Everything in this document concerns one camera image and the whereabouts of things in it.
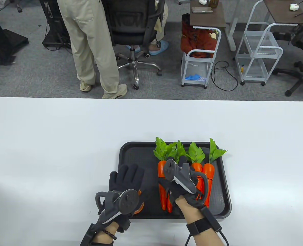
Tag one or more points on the person's left hand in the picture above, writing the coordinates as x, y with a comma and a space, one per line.
127, 179

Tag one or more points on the person's right hand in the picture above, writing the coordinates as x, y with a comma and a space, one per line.
168, 187

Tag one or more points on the orange toy carrot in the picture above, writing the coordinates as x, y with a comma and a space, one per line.
209, 171
161, 169
179, 152
197, 167

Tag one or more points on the person's left forearm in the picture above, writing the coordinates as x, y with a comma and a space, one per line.
102, 241

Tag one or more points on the grey right hand controller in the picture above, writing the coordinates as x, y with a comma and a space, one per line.
169, 170

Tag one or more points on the grey hand controller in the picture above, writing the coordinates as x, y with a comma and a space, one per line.
169, 170
128, 202

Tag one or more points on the black plastic tray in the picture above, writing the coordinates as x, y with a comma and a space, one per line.
136, 159

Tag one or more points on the grey left hand controller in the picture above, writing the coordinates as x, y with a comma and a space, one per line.
128, 202

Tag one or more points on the small orange bowl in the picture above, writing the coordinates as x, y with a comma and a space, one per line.
140, 209

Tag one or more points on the black right wrist box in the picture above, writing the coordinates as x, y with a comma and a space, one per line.
211, 219

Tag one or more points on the blue gloves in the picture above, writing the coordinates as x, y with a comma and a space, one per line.
192, 77

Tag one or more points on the red brown bag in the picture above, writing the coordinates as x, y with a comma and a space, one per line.
195, 38

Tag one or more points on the black mesh office chair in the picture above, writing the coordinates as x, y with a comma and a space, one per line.
128, 23

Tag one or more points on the black monitor cart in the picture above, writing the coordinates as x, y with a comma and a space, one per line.
55, 25

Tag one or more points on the brown side table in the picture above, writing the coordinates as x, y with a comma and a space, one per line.
207, 19

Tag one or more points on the smartphone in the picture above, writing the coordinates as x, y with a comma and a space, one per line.
202, 10

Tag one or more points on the black floor stand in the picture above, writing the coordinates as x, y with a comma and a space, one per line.
2, 41

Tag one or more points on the small white object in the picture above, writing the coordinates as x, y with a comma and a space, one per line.
203, 1

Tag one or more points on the brown bottle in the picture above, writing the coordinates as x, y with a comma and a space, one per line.
214, 3

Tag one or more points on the brown desk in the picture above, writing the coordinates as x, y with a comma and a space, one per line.
282, 12

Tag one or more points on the white computer mouse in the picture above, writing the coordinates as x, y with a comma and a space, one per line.
294, 7

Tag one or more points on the black left wrist mount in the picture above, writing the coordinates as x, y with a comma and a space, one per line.
88, 235

